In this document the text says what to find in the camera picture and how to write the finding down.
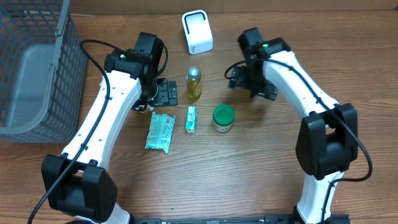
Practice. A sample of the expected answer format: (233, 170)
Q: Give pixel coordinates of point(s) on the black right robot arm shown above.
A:
(325, 146)

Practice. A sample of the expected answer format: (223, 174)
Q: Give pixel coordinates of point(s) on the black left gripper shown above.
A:
(161, 98)

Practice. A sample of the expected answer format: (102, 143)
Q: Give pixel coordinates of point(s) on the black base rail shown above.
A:
(217, 221)

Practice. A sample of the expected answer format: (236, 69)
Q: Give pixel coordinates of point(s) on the cream brown bread bag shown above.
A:
(144, 108)

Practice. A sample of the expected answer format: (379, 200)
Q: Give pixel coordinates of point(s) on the white barcode scanner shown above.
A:
(197, 31)

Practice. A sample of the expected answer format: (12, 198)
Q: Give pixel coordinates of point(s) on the green-capped white bottle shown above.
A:
(223, 118)

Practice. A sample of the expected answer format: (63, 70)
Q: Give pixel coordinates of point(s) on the dark grey plastic basket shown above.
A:
(42, 71)

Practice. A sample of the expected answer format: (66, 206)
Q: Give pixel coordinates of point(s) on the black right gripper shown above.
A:
(242, 81)

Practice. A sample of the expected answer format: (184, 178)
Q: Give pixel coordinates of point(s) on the yellow Vim dish soap bottle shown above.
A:
(193, 81)

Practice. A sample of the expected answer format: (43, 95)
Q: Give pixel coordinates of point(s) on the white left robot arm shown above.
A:
(77, 182)

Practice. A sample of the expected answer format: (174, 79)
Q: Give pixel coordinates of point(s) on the small teal white box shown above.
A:
(191, 120)

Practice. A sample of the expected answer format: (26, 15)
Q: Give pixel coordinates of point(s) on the light teal snack packet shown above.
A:
(160, 132)

